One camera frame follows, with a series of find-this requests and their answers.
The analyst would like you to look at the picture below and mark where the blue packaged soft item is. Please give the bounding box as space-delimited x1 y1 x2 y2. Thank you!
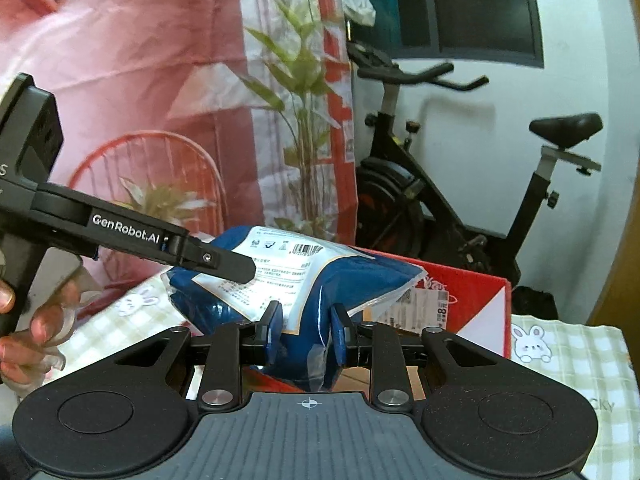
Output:
165 226 426 392

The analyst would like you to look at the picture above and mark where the green checkered tablecloth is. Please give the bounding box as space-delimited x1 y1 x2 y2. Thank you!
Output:
43 276 639 479

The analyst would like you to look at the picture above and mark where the black exercise bike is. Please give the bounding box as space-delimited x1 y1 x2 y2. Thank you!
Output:
347 40 603 313

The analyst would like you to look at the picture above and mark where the person left hand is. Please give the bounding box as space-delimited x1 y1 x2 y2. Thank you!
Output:
1 249 101 398

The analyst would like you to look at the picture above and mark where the wooden door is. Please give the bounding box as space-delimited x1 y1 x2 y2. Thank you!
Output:
584 209 640 340

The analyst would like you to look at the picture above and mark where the dark window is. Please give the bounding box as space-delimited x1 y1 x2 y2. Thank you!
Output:
350 0 544 68

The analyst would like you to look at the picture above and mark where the red strawberry cardboard box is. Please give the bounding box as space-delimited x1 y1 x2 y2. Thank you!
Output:
243 249 512 394

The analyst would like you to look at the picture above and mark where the pink printed backdrop cloth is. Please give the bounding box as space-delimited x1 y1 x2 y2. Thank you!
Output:
0 0 359 321

